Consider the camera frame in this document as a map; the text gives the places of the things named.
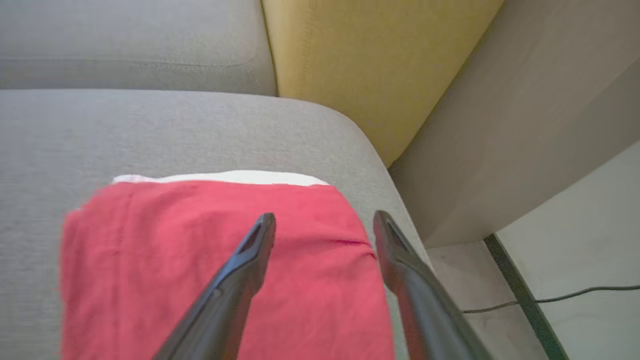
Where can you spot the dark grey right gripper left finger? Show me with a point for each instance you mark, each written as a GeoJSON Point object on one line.
{"type": "Point", "coordinates": [225, 300]}

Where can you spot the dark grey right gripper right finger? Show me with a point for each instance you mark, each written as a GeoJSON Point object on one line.
{"type": "Point", "coordinates": [430, 315]}

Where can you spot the red basketball jersey white sleeves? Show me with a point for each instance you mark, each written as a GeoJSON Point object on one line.
{"type": "Point", "coordinates": [150, 260]}

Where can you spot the dark floor strip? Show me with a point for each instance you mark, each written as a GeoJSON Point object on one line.
{"type": "Point", "coordinates": [530, 305]}

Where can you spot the wide yellow sofa backrest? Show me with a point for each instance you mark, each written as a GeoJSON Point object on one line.
{"type": "Point", "coordinates": [375, 65]}

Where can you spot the grey sofa seat cushion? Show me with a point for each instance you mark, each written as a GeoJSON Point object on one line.
{"type": "Point", "coordinates": [125, 40]}

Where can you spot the beige wall panel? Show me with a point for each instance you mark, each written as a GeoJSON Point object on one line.
{"type": "Point", "coordinates": [525, 125]}

